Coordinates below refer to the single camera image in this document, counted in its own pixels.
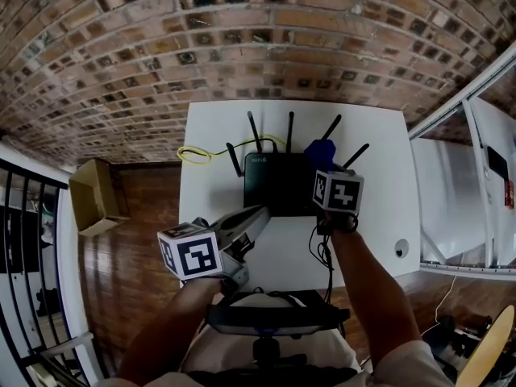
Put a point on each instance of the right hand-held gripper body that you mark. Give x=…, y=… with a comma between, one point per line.
x=338, y=192

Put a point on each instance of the black flat device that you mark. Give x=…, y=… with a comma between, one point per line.
x=497, y=161

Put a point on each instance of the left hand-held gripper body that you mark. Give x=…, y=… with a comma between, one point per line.
x=193, y=254

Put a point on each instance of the white metal frame panel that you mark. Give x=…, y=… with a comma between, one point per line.
x=455, y=200

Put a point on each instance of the black equipment on floor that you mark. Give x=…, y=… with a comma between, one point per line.
x=459, y=337

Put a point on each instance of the open cardboard box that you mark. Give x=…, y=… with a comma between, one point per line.
x=94, y=194

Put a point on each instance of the black metal railing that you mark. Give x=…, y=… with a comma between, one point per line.
x=24, y=256

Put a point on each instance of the person's left forearm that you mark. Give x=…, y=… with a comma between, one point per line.
x=169, y=329

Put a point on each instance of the round wooden board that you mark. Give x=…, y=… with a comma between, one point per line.
x=489, y=353

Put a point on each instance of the black router with antennas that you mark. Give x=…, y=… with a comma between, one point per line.
x=278, y=184

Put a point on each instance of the black chest-mounted device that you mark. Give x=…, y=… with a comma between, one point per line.
x=274, y=317

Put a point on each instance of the person's right forearm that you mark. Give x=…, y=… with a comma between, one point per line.
x=371, y=288

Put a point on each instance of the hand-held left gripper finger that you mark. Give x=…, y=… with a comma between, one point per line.
x=258, y=229
x=244, y=215

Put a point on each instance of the person's white shirt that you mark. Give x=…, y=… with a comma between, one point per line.
x=411, y=367

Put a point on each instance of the blue cloth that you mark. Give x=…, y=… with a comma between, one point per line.
x=321, y=153

